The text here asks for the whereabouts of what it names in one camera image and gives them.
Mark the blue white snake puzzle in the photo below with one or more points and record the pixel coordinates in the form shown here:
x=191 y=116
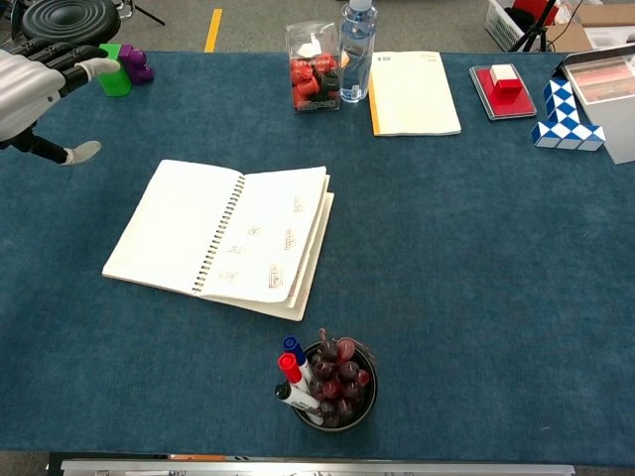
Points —
x=563 y=126

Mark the white plastic basket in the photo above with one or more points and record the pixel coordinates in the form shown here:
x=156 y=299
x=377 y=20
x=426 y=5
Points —
x=503 y=22

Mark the red white box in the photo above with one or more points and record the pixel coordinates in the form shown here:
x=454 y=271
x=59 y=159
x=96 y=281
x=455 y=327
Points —
x=516 y=106

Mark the green plastic block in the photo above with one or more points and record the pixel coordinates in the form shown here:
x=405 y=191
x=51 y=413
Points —
x=115 y=82

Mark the red and white cube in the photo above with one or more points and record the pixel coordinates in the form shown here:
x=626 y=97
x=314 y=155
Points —
x=507 y=84

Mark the brown cardboard box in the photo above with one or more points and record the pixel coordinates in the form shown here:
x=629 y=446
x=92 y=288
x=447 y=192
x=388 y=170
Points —
x=607 y=22

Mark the blue felt table cloth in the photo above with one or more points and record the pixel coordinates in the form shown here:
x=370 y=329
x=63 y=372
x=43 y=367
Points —
x=471 y=273

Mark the purple plastic block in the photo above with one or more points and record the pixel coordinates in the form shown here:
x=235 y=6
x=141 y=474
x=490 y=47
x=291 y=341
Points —
x=140 y=67

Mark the black cap whiteboard marker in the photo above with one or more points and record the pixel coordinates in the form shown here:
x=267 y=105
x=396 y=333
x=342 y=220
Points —
x=297 y=399

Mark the black round pen holder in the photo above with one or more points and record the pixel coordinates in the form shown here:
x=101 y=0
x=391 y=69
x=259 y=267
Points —
x=369 y=392

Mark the red cap whiteboard marker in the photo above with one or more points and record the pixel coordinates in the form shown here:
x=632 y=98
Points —
x=290 y=369

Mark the kraft cover spiral notebook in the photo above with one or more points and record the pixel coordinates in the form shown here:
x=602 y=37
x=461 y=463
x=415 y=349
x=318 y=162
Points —
x=223 y=238

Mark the black round stool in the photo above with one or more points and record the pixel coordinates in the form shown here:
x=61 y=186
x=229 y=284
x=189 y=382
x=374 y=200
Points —
x=69 y=20

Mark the clear box of orange parts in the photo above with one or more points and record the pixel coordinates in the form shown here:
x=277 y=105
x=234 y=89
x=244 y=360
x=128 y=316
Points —
x=315 y=74

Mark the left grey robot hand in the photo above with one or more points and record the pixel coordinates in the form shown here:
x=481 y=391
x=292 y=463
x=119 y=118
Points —
x=25 y=94

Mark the white notepad yellow spine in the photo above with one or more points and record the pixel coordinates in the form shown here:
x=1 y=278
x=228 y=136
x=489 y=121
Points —
x=414 y=94

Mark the aluminium frame rail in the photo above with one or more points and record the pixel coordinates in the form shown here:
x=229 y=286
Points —
x=317 y=468

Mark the grey box with lid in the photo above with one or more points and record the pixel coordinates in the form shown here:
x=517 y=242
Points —
x=607 y=79

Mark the blue cap whiteboard marker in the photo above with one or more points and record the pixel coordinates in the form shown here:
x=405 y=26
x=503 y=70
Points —
x=292 y=346

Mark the black tripod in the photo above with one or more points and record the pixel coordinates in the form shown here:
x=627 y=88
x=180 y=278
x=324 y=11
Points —
x=536 y=27

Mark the clear plastic water bottle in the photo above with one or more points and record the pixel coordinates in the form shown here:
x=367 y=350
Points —
x=358 y=59

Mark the dark red grape bunch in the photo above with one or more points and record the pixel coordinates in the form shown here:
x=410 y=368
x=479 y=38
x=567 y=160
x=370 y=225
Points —
x=340 y=379

